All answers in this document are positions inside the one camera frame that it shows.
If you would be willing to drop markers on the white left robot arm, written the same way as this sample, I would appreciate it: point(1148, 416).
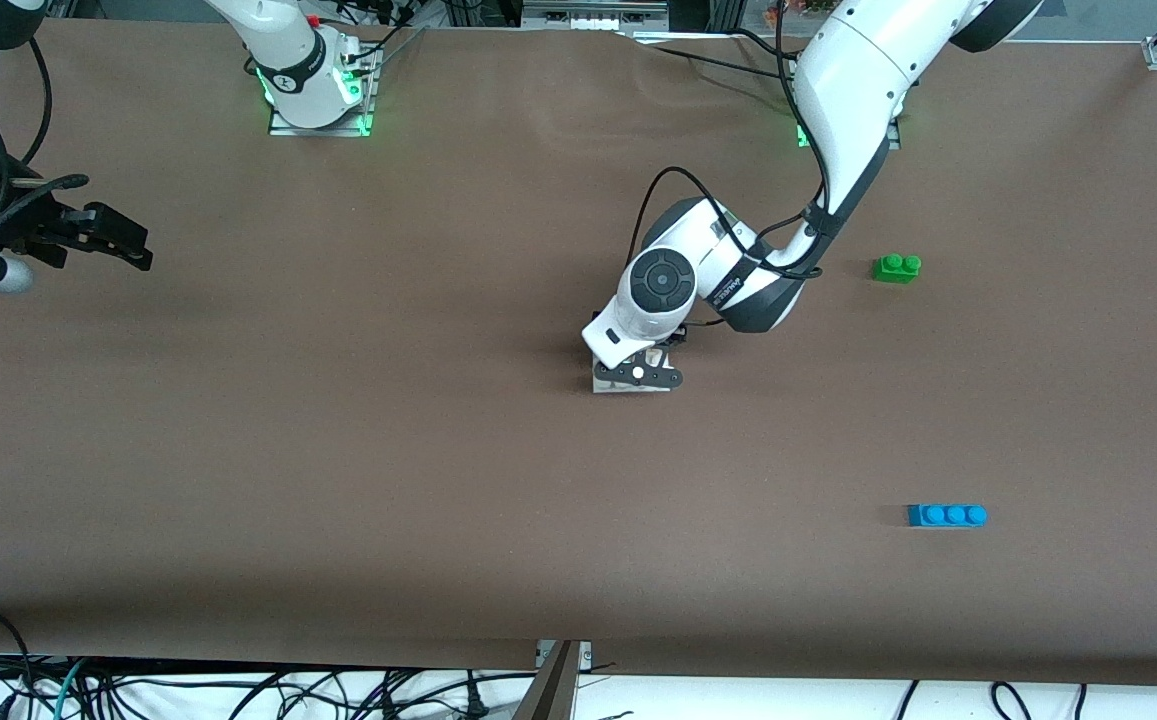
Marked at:
point(858, 80)

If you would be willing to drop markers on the orange background object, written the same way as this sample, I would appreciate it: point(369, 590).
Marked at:
point(788, 10)

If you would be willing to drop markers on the blue three-stud block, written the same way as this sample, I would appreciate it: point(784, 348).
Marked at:
point(946, 515)

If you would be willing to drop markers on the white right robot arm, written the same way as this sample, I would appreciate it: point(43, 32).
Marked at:
point(288, 60)

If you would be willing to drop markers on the aluminium profile bar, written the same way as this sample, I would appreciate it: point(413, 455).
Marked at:
point(553, 690)

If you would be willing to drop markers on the small metal bracket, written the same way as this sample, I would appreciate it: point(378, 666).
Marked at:
point(586, 652)

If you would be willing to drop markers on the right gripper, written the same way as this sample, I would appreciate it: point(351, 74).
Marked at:
point(30, 232)

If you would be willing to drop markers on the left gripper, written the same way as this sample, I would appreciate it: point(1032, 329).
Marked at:
point(678, 336)

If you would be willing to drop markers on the white studded base plate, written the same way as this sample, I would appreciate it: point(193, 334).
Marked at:
point(600, 384)

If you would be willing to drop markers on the green two-stud block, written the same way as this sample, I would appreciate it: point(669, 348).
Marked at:
point(895, 269)

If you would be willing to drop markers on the grey metal device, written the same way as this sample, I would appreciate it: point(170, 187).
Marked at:
point(588, 10)

